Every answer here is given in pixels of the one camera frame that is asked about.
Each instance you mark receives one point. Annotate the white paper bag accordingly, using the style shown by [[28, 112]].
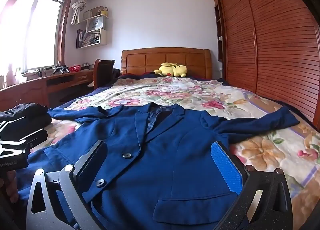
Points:
[[96, 24]]

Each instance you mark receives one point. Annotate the red basket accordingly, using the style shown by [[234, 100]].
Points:
[[75, 69]]

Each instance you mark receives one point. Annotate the black device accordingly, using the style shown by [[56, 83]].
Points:
[[61, 69]]

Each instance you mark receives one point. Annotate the metal bowl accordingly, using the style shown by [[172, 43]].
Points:
[[86, 64]]

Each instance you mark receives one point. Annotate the blue suit jacket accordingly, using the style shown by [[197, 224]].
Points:
[[162, 157]]

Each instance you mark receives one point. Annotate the row of books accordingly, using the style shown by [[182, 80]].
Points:
[[87, 39]]

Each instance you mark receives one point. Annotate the wooden bed headboard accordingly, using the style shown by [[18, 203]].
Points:
[[145, 60]]

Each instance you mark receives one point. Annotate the dark cloth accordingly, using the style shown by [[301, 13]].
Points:
[[116, 75]]

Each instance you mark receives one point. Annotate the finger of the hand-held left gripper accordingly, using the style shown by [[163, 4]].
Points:
[[35, 136], [12, 124]]

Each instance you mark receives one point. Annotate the tied beige curtain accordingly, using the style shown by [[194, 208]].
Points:
[[77, 8]]

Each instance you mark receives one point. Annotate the wooden desk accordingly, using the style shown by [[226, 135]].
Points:
[[37, 87]]

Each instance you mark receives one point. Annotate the person's left hand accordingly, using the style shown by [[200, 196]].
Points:
[[12, 185]]

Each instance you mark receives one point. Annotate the window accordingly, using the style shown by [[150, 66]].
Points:
[[37, 32]]

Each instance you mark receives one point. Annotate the white wall shelf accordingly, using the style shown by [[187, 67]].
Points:
[[102, 37]]

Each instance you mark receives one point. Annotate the wooden chair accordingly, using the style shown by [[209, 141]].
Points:
[[105, 72]]

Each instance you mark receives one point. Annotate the yellow plush toy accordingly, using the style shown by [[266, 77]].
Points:
[[172, 69]]

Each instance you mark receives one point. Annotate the wooden louvered wardrobe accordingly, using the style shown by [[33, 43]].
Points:
[[275, 45]]

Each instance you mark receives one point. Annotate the bed with floral blanket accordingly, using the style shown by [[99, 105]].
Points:
[[187, 95]]

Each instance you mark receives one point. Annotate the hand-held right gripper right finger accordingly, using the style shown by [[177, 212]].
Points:
[[225, 165]]

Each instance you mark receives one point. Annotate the pink bottle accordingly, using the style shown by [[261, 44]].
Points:
[[11, 77]]

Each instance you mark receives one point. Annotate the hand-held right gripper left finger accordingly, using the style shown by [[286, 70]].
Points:
[[92, 160]]

